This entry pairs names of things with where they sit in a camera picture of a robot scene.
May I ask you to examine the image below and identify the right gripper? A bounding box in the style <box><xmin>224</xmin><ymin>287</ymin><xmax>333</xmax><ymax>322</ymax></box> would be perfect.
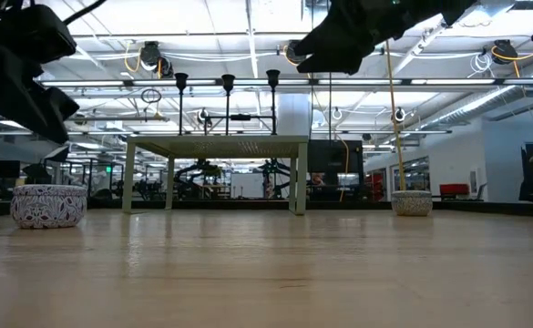
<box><xmin>292</xmin><ymin>0</ymin><xmax>477</xmax><ymax>77</ymax></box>

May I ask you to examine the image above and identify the black candlestick holder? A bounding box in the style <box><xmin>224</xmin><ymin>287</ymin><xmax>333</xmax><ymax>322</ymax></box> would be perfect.
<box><xmin>220</xmin><ymin>73</ymin><xmax>236</xmax><ymax>137</ymax></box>
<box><xmin>174</xmin><ymin>71</ymin><xmax>189</xmax><ymax>137</ymax></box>
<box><xmin>265</xmin><ymin>68</ymin><xmax>282</xmax><ymax>137</ymax></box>

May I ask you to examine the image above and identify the wooden stick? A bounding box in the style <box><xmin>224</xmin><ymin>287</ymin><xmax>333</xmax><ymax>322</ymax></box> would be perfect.
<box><xmin>385</xmin><ymin>39</ymin><xmax>407</xmax><ymax>192</ymax></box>

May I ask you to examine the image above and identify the black monitor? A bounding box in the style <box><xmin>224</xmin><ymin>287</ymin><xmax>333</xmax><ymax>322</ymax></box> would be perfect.
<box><xmin>308</xmin><ymin>138</ymin><xmax>364</xmax><ymax>175</ymax></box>

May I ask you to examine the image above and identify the green perforated metal shelf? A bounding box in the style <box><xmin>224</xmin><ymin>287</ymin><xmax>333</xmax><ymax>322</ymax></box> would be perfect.
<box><xmin>121</xmin><ymin>134</ymin><xmax>310</xmax><ymax>216</ymax></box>

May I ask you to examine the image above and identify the whiteboard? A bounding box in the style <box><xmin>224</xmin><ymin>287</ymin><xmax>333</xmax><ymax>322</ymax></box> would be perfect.
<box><xmin>230</xmin><ymin>172</ymin><xmax>265</xmax><ymax>200</ymax></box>

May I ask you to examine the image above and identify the red seat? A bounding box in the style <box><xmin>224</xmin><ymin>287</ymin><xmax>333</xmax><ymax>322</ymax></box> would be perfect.
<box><xmin>439</xmin><ymin>183</ymin><xmax>470</xmax><ymax>198</ymax></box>

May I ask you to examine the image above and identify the ceiling cable reel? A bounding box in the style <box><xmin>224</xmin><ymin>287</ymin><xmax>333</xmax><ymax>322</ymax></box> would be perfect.
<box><xmin>491</xmin><ymin>39</ymin><xmax>519</xmax><ymax>65</ymax></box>
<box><xmin>138</xmin><ymin>40</ymin><xmax>163</xmax><ymax>68</ymax></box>

